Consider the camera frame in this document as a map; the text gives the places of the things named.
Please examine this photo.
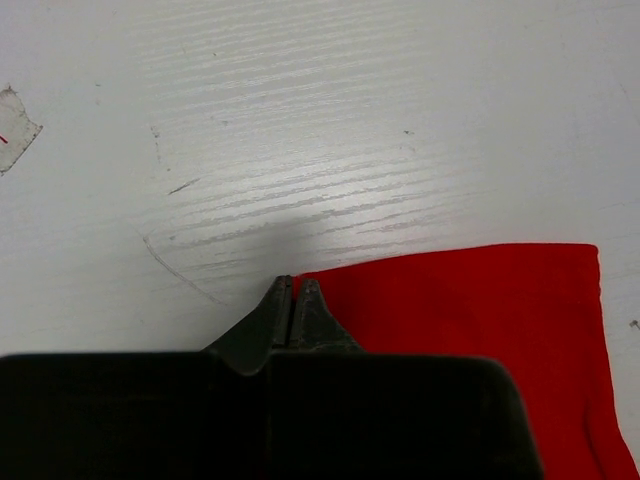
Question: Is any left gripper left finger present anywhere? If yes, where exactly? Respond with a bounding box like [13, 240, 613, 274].
[203, 276, 293, 376]

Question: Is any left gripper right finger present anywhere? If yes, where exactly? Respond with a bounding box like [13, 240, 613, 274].
[288, 279, 364, 354]

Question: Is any red t shirt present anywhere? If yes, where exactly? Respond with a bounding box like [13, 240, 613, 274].
[312, 243, 638, 479]

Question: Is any clear tape piece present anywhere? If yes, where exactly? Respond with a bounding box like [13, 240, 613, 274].
[0, 84, 43, 176]

